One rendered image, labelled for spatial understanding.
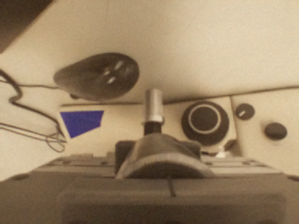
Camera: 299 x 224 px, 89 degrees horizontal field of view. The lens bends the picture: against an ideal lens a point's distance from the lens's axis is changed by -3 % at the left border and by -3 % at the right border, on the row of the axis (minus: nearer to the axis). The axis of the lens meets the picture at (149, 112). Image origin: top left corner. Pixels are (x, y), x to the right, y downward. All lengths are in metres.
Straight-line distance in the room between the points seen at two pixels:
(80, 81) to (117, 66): 0.04
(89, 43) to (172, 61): 0.09
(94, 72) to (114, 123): 0.12
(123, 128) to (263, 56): 0.21
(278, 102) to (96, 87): 0.24
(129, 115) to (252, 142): 0.19
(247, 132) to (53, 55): 0.26
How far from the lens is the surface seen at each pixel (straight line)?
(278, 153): 0.26
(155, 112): 0.20
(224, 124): 0.23
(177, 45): 0.17
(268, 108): 0.28
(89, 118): 0.29
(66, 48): 0.19
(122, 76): 0.17
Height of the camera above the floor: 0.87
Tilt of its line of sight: 21 degrees down
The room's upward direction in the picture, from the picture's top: 180 degrees counter-clockwise
